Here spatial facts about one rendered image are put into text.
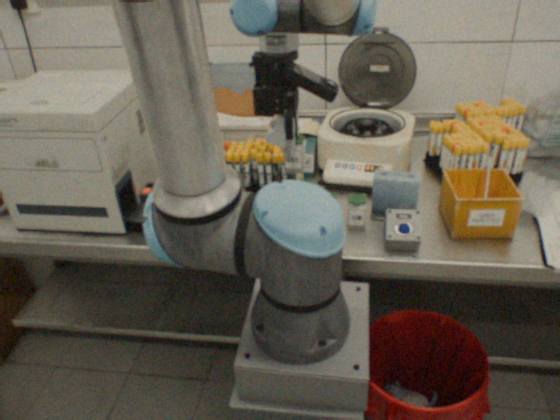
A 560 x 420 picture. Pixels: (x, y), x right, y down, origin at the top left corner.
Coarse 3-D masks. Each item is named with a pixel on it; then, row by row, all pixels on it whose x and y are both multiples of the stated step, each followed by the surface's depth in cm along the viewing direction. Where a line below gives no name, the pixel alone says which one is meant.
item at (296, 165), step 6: (300, 144) 101; (300, 150) 101; (294, 156) 102; (300, 156) 102; (288, 162) 103; (294, 162) 103; (300, 162) 102; (288, 168) 104; (294, 168) 103; (300, 168) 103
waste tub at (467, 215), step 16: (448, 176) 112; (464, 176) 112; (480, 176) 111; (496, 176) 111; (448, 192) 107; (464, 192) 114; (480, 192) 114; (496, 192) 113; (512, 192) 104; (448, 208) 107; (464, 208) 102; (480, 208) 101; (496, 208) 101; (512, 208) 101; (448, 224) 107; (464, 224) 104; (480, 224) 103; (496, 224) 103; (512, 224) 103
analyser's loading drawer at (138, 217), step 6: (126, 204) 117; (132, 204) 117; (138, 204) 117; (144, 204) 117; (126, 210) 115; (132, 210) 115; (138, 210) 115; (126, 216) 113; (132, 216) 113; (138, 216) 112; (138, 222) 113; (144, 222) 112
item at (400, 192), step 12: (384, 180) 110; (396, 180) 109; (408, 180) 108; (384, 192) 111; (396, 192) 110; (408, 192) 109; (372, 204) 114; (384, 204) 113; (396, 204) 112; (408, 204) 111; (372, 216) 114; (384, 216) 113
